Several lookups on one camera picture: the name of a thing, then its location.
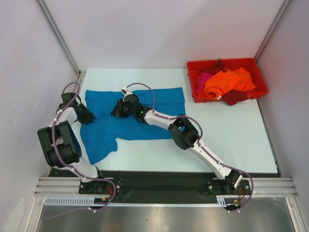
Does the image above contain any blue polo t-shirt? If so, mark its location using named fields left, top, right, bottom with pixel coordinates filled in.
left=80, top=87, right=185, bottom=164

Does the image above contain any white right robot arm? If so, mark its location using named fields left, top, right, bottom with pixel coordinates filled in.
left=111, top=87, right=242, bottom=194

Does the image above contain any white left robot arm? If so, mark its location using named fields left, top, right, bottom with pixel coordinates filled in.
left=37, top=92, right=107, bottom=194

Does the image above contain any pink t-shirt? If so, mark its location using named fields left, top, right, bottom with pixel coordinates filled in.
left=195, top=72, right=213, bottom=95

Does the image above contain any orange t-shirt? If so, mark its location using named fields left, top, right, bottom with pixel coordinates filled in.
left=201, top=68, right=255, bottom=100

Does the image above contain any dark red t-shirt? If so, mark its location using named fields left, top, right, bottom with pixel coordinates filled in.
left=206, top=59, right=248, bottom=105

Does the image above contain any red plastic bin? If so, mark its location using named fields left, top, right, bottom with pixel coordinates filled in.
left=187, top=58, right=268, bottom=103

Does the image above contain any aluminium side rail left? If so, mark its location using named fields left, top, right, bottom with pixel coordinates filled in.
left=34, top=82, right=80, bottom=196

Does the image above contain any white slotted cable duct left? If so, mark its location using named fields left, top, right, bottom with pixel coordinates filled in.
left=44, top=196, right=109, bottom=206

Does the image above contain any white slotted cable duct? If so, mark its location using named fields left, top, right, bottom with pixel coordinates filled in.
left=44, top=196, right=109, bottom=206
left=216, top=195, right=251, bottom=207

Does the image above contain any aluminium frame post left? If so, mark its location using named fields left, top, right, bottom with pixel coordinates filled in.
left=35, top=0, right=81, bottom=76

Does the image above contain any aluminium frame post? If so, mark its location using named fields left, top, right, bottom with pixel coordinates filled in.
left=35, top=0, right=81, bottom=76
left=253, top=0, right=293, bottom=63

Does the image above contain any white slotted cable duct right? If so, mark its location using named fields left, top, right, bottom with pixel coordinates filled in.
left=216, top=195, right=251, bottom=207

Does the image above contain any aluminium frame post right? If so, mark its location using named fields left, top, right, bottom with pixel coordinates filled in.
left=253, top=0, right=293, bottom=63

